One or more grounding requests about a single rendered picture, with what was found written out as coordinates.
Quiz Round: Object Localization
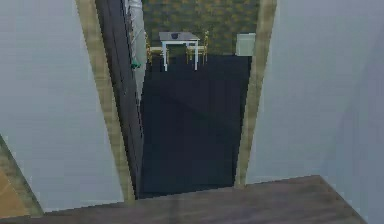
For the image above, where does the dark brown room door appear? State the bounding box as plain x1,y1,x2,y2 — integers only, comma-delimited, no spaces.
95,0,145,200

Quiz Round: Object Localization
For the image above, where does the white cabinet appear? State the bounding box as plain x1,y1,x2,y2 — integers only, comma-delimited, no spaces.
235,32,257,57

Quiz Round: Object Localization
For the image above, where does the white table grey top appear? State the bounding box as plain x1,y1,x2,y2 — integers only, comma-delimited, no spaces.
158,31,201,72

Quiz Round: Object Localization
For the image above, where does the yellow wooden chair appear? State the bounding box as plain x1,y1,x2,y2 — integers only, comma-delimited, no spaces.
144,32,170,66
185,30,210,65

